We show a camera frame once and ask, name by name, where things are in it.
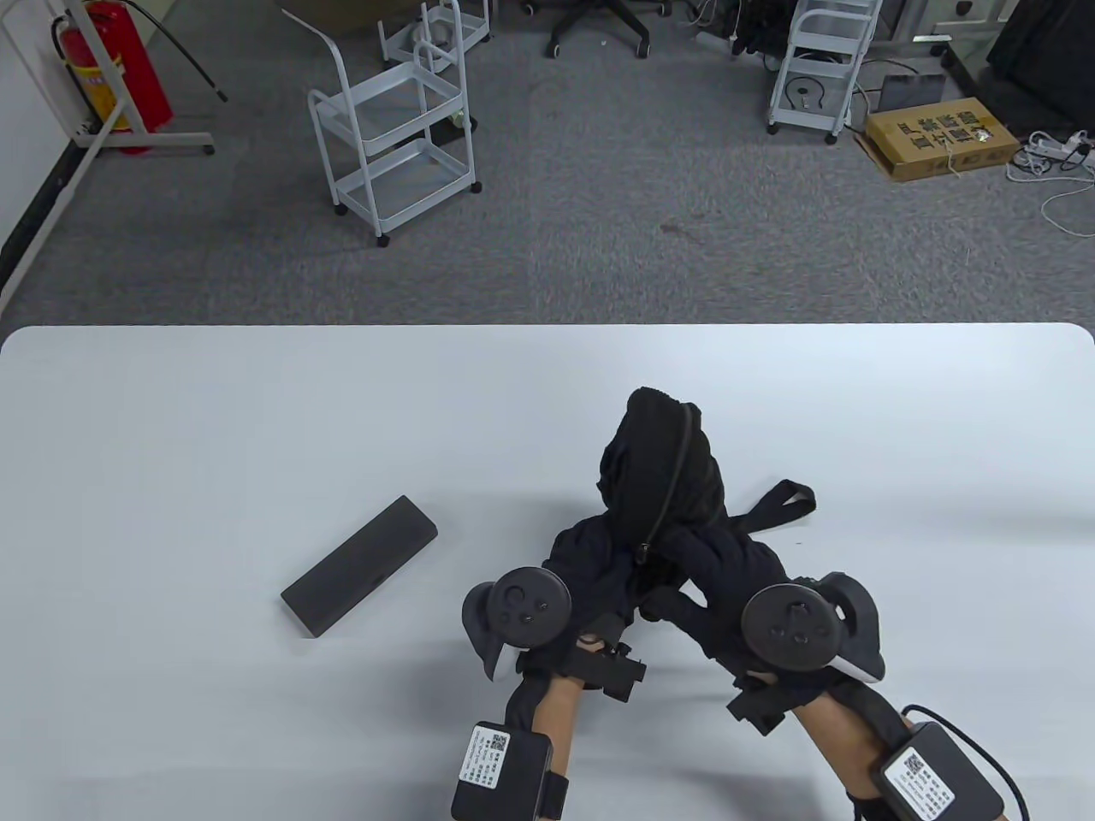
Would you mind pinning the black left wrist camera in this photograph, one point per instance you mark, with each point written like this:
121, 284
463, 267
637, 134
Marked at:
612, 671

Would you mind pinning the white metal stand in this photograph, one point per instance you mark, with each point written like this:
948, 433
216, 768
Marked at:
111, 128

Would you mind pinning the black box on right forearm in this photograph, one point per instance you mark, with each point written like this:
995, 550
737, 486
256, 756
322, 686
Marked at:
958, 778

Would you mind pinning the black cabinet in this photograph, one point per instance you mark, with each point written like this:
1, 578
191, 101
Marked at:
1044, 60

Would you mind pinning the small white trolley cart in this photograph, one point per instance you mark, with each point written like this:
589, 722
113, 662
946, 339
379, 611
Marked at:
432, 21

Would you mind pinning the red fire extinguisher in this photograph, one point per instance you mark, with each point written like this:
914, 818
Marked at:
120, 60

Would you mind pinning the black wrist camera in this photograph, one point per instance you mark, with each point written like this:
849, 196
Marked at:
612, 671
757, 705

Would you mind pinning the person's left forearm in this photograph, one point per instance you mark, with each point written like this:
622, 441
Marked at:
558, 723

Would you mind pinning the black office chair base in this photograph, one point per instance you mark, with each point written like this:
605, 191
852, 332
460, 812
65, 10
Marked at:
599, 19

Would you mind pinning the person's right hand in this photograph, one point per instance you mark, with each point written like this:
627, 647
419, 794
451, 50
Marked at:
719, 573

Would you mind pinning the black white left hand controller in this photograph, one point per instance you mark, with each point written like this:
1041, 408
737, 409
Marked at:
522, 603

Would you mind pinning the large white trolley cart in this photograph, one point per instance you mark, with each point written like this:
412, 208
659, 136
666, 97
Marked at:
402, 162

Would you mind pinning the tall white trolley cart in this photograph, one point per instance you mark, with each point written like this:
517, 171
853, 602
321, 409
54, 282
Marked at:
813, 64

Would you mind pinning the brown cardboard box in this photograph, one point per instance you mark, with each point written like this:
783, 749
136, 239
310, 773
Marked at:
941, 141

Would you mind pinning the black box on left forearm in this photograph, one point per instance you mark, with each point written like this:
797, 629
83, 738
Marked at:
513, 782

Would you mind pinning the dark grey stationery box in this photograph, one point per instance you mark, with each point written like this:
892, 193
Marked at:
359, 566

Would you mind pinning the black fabric backpack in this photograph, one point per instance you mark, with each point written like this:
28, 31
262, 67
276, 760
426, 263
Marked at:
659, 462

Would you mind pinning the person's left hand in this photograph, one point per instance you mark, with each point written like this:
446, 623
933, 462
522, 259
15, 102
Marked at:
599, 569

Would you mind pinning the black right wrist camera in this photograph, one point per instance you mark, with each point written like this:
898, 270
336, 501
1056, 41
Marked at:
757, 705

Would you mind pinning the black white right hand controller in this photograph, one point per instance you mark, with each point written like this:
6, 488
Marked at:
791, 629

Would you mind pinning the black white hand controller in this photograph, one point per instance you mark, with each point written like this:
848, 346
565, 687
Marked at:
791, 629
522, 603

